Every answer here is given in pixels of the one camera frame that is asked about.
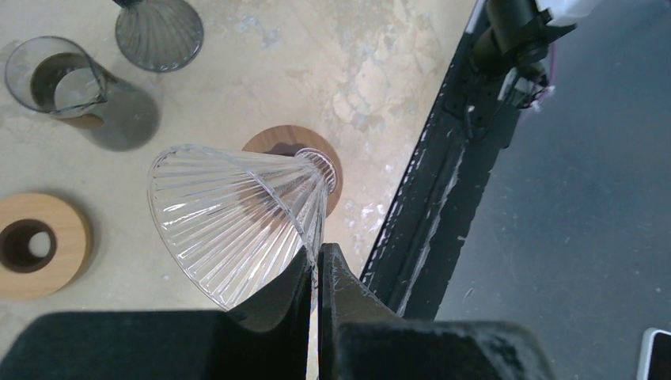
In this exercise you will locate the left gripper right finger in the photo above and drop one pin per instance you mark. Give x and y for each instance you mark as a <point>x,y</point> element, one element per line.
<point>361,338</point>

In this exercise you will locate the clear glass dripper cone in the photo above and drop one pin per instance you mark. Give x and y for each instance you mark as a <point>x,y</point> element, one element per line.
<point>233,221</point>

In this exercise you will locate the smoked glass carafe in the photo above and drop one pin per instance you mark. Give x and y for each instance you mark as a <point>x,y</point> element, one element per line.
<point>57,78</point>

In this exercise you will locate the smoked glass dripper cone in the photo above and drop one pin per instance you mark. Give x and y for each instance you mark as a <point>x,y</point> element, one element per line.
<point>158,36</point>

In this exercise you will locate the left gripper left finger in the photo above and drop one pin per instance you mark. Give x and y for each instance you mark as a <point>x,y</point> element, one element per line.
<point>265,337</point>

